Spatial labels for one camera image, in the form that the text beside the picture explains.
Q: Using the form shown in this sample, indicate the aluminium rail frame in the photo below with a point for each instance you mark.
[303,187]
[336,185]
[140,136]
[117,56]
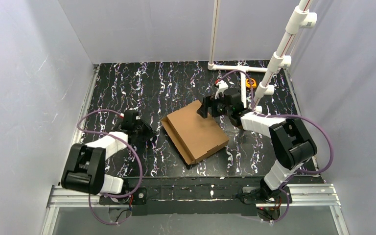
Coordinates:
[181,199]

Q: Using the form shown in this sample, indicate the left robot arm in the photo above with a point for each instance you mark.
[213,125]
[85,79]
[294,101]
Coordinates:
[84,170]

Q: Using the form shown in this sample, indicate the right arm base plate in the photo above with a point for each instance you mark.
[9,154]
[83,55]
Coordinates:
[256,195]

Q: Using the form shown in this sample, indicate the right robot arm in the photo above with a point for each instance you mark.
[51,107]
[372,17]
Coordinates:
[292,143]

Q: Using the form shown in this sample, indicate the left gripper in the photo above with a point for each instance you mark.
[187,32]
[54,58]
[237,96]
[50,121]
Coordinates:
[143,129]

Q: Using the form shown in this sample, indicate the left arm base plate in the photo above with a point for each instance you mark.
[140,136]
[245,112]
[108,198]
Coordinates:
[139,197]

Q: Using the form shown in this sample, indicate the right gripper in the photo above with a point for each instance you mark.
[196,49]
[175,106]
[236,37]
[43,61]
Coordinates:
[214,103]

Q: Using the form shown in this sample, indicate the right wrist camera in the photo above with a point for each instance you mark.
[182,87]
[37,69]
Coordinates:
[222,86]

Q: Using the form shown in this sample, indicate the orange tape measure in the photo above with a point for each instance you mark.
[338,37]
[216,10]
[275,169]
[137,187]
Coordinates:
[250,83]

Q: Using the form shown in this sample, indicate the brown cardboard box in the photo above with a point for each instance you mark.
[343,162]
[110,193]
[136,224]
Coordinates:
[194,137]

